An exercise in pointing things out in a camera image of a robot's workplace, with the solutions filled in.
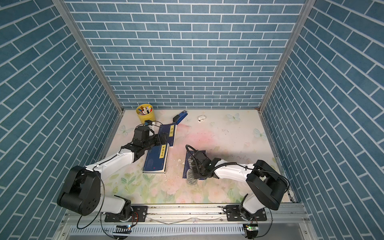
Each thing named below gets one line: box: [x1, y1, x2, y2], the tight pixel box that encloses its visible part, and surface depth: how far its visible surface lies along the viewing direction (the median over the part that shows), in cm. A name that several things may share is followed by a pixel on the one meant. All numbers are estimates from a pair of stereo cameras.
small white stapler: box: [198, 115, 206, 122], surface depth 114 cm
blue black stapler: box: [173, 110, 188, 125], surface depth 114 cm
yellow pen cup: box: [136, 103, 156, 123], surface depth 105 cm
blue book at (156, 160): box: [142, 142, 170, 174], surface depth 89 cm
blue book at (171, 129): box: [158, 123, 177, 147], surface depth 107 cm
